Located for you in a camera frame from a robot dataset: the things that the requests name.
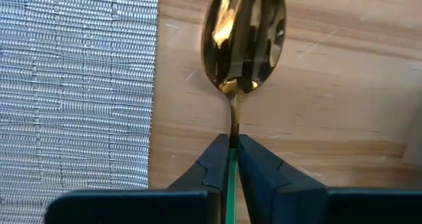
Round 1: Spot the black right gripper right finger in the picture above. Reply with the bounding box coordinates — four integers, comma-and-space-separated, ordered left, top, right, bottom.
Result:
237, 134, 422, 224

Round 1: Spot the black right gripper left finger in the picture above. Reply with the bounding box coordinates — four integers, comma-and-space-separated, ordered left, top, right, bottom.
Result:
44, 133, 230, 224

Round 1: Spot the gold spoon with green handle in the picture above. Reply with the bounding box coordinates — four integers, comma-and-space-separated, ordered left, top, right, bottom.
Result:
200, 0, 287, 224

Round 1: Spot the grey woven placemat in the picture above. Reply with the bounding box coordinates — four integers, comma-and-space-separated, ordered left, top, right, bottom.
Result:
0, 0, 160, 224

